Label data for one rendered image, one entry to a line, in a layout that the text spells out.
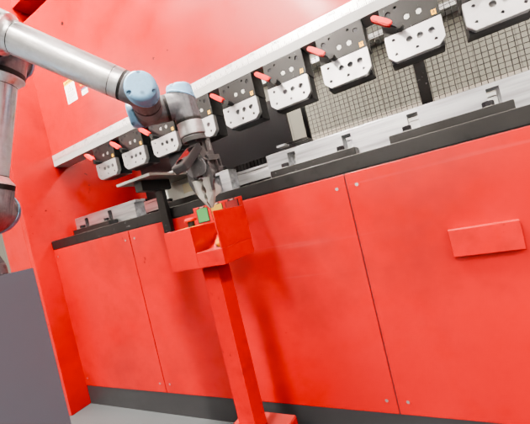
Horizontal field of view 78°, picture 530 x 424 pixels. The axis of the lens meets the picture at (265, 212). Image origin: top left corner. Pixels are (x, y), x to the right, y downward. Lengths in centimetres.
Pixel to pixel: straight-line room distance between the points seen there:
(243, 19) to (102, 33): 77
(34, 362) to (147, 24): 130
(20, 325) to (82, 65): 58
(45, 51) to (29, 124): 128
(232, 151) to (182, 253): 105
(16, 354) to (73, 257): 107
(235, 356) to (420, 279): 57
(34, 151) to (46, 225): 40
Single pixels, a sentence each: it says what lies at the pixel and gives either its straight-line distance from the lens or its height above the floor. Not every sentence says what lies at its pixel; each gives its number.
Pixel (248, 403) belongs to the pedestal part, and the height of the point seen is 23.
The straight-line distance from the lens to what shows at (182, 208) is 131.
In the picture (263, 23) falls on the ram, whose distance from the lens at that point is 132.
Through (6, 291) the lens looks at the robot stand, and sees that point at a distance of 89.
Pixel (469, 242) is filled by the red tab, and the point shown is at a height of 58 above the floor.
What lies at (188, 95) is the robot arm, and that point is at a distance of 101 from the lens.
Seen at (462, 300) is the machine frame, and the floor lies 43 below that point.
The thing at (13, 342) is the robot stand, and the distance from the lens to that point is 90.
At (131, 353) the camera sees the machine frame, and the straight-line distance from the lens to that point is 177.
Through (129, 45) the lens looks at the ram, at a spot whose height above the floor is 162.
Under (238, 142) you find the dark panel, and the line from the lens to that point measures 192.
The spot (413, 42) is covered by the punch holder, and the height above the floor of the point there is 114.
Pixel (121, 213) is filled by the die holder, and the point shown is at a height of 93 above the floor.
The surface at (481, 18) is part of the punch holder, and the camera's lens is 114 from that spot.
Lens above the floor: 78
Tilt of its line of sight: level
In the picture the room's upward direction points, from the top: 13 degrees counter-clockwise
